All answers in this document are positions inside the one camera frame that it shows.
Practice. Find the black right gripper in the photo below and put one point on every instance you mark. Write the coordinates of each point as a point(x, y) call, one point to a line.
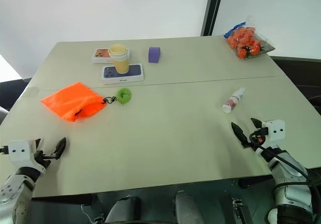
point(257, 138)

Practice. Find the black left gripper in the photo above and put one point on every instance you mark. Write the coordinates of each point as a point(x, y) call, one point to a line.
point(43, 156)

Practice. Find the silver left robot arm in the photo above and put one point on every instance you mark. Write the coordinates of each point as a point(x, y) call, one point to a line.
point(15, 191)

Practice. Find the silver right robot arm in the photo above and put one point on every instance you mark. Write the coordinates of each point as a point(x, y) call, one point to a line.
point(291, 183)

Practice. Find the bag of orange fruit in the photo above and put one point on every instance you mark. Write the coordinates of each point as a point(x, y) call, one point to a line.
point(244, 42)

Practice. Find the small white pink-labelled bottle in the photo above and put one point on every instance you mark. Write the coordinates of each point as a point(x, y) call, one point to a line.
point(233, 101)

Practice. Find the green fuzzy hair scrunchie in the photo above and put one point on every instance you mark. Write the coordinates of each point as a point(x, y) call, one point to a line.
point(121, 97)

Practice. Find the dark rounded shape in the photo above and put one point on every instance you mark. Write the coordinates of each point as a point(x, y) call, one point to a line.
point(124, 210)

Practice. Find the grey rounded shape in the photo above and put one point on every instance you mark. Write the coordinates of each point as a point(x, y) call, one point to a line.
point(186, 207)

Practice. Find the white phone box orange print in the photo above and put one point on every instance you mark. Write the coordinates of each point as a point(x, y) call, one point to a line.
point(100, 55)

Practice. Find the yellow paper cup stack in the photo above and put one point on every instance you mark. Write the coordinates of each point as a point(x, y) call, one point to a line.
point(120, 60)

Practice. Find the blue phone box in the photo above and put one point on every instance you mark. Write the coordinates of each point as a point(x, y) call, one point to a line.
point(135, 73)

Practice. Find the purple cube box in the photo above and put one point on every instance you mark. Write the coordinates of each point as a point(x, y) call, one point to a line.
point(154, 55)

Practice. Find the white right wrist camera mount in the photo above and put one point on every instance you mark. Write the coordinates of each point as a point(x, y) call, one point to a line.
point(276, 131)

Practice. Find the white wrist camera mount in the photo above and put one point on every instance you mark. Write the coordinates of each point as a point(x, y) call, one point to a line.
point(21, 153)
point(276, 131)

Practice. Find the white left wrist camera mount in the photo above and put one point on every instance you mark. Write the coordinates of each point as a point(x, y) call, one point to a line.
point(21, 153)

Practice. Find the black table frame bracket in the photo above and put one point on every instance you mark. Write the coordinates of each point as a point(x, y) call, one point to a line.
point(242, 210)

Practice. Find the dark window frame post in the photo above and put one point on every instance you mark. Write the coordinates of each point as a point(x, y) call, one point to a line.
point(213, 8)

